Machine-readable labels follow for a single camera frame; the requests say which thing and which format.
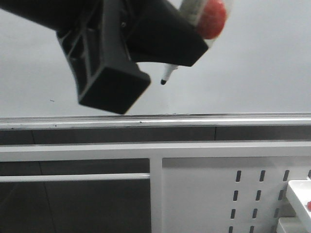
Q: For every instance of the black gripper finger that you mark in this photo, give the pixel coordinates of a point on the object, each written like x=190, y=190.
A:
x=106, y=78
x=155, y=31

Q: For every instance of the red round magnet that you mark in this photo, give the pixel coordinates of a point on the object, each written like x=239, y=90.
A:
x=212, y=19

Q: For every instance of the white perforated metal panel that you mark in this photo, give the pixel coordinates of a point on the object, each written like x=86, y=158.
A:
x=228, y=195

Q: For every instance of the white plastic marker tray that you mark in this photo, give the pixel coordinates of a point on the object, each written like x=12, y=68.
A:
x=298, y=194

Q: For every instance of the red capped marker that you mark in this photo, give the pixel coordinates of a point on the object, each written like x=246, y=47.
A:
x=308, y=206

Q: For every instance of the white whiteboard with aluminium frame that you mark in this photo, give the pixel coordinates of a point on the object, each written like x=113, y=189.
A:
x=261, y=63

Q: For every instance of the white metal rack frame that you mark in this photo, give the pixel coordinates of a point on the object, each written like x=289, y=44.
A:
x=108, y=188

